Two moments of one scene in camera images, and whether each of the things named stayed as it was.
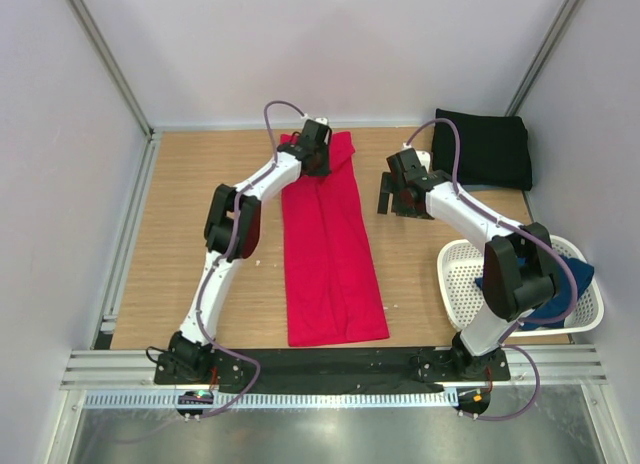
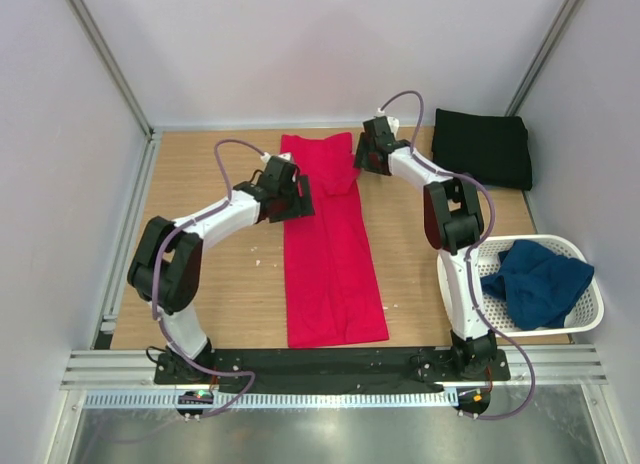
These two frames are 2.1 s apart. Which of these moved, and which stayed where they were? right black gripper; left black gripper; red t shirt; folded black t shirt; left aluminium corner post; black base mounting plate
Moved: right black gripper; left black gripper
Stayed: black base mounting plate; left aluminium corner post; folded black t shirt; red t shirt
